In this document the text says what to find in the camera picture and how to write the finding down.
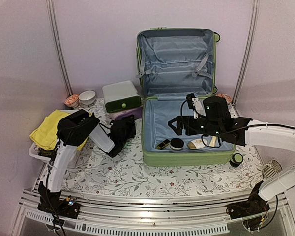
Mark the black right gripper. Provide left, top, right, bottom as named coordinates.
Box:
left=169, top=115, right=223, bottom=137

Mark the purple drawer box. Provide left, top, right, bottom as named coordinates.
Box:
left=111, top=106, right=143, bottom=120

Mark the white green drawer box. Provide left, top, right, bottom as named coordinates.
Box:
left=102, top=80, right=142, bottom=113

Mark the green hard-shell suitcase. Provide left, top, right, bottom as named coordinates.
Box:
left=137, top=28, right=235, bottom=167

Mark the yellow garment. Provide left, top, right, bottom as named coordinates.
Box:
left=29, top=110, right=87, bottom=151

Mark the white perforated plastic basket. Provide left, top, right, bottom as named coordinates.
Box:
left=29, top=110, right=73, bottom=162

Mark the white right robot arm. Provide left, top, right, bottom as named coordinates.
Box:
left=168, top=94, right=295, bottom=214

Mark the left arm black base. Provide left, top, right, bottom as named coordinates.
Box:
left=37, top=188, right=81, bottom=219

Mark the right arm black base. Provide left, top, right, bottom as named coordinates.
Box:
left=226, top=181, right=270, bottom=219

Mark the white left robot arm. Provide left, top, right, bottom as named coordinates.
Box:
left=44, top=110, right=136, bottom=193

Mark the black lidded round jar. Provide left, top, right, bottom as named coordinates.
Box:
left=170, top=138, right=184, bottom=151

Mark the cream round bottle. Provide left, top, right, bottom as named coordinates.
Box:
left=187, top=139, right=207, bottom=150

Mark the small dark tube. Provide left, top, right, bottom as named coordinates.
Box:
left=156, top=139, right=170, bottom=150

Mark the floral white table mat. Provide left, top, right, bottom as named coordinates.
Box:
left=39, top=97, right=264, bottom=198

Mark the white ribbed round object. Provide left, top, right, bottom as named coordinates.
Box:
left=262, top=159, right=283, bottom=181

